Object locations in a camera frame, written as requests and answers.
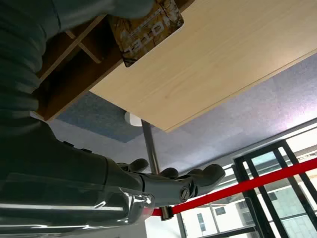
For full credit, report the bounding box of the black window frame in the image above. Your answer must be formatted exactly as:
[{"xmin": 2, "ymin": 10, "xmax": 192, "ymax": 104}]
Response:
[{"xmin": 176, "ymin": 139, "xmax": 317, "ymax": 238}]

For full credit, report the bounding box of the long red barrier belt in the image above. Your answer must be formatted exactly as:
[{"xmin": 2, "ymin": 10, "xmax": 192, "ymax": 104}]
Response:
[{"xmin": 172, "ymin": 157, "xmax": 317, "ymax": 216}]

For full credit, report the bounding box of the brown wooden card tray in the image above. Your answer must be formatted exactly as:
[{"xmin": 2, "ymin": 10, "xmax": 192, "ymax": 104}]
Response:
[{"xmin": 32, "ymin": 0, "xmax": 196, "ymax": 122}]

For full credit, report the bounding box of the chrome stanchion post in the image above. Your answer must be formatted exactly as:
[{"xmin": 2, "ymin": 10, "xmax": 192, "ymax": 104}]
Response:
[{"xmin": 124, "ymin": 112, "xmax": 174, "ymax": 221}]

